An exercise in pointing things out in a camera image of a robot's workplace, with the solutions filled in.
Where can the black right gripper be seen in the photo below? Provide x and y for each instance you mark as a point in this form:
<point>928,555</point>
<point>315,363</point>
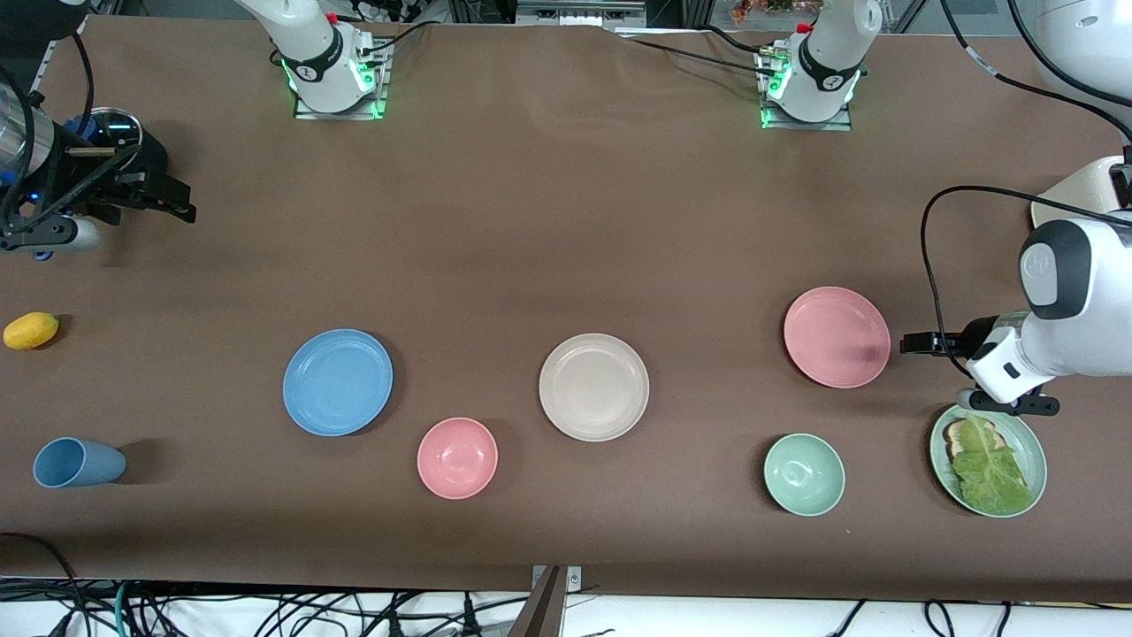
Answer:
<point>78,171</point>

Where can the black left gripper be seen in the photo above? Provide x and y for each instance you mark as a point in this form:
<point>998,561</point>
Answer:
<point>971,339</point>

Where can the pink shallow plate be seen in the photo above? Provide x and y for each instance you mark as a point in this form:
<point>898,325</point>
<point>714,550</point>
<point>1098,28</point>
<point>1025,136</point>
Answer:
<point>836,336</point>

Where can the blue shallow plate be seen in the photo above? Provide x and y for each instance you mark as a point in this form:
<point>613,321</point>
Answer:
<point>338,382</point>

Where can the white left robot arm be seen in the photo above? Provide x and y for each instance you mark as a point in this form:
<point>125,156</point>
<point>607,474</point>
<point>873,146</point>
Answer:
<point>1097,301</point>

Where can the toasted bread slice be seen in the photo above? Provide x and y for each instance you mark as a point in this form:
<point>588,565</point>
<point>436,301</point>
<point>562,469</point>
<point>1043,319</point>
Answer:
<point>953,435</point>

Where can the green lettuce leaf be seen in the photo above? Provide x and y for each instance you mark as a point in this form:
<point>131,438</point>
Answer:
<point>990,478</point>

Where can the green plate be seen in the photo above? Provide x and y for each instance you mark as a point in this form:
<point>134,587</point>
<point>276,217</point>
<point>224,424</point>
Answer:
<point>1036,460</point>

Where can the small green bowl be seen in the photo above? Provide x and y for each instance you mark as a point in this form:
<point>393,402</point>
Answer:
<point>804,474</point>

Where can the yellow lemon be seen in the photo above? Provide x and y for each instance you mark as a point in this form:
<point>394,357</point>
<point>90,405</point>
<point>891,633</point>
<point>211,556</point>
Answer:
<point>31,331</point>

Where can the beige toaster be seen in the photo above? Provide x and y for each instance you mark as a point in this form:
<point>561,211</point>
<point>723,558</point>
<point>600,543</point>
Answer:
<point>1074,199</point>

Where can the blue cup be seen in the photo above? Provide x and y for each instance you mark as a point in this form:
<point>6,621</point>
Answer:
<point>80,463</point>

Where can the beige shallow plate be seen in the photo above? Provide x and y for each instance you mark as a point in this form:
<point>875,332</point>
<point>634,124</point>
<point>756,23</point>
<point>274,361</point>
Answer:
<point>593,387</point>

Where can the colourful packet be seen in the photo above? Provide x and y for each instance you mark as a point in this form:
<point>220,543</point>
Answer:
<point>761,9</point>

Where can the small pink bowl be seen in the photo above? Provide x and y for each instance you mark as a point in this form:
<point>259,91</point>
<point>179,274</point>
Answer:
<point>457,458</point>

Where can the dark mounting beam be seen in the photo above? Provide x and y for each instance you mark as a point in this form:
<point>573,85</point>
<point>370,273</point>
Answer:
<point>544,610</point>

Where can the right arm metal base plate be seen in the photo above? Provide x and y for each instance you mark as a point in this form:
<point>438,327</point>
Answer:
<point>371,111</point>

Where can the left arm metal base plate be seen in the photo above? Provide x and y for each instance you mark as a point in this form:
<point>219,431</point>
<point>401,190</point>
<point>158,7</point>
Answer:
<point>831,126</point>

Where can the metal bracket plate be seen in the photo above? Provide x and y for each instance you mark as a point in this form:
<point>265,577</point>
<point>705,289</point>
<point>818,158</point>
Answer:
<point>575,579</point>

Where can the grey metal rail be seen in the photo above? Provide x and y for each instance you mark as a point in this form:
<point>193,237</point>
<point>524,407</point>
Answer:
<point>575,13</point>

